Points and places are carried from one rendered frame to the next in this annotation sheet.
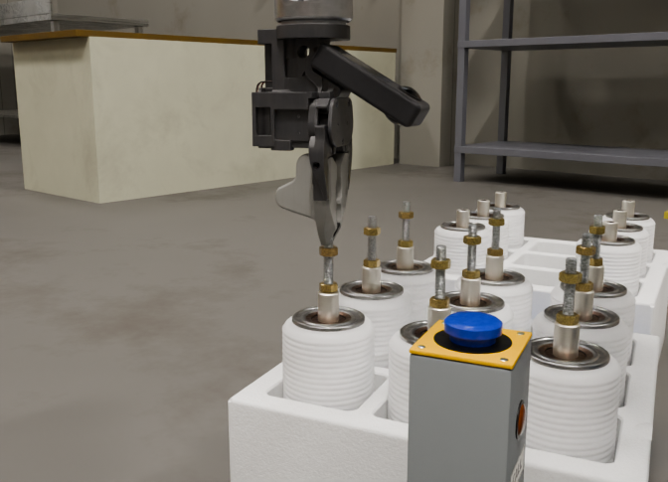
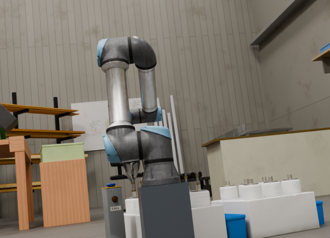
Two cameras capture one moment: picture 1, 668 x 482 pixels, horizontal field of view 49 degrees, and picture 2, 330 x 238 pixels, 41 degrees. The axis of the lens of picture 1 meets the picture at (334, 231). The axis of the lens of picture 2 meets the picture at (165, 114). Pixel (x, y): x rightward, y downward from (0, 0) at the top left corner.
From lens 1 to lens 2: 1.80 m
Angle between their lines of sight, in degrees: 45
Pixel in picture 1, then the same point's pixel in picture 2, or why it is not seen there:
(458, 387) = (104, 193)
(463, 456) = (105, 204)
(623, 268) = (248, 192)
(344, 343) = (130, 200)
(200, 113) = (274, 166)
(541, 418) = not seen: hidden behind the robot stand
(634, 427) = not seen: hidden behind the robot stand
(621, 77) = not seen: outside the picture
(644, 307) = (246, 202)
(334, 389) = (129, 210)
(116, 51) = (232, 144)
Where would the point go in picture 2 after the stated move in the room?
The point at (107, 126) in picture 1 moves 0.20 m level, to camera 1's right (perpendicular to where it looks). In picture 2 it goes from (230, 174) to (247, 172)
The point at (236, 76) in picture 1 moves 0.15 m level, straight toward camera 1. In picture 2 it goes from (292, 147) to (288, 147)
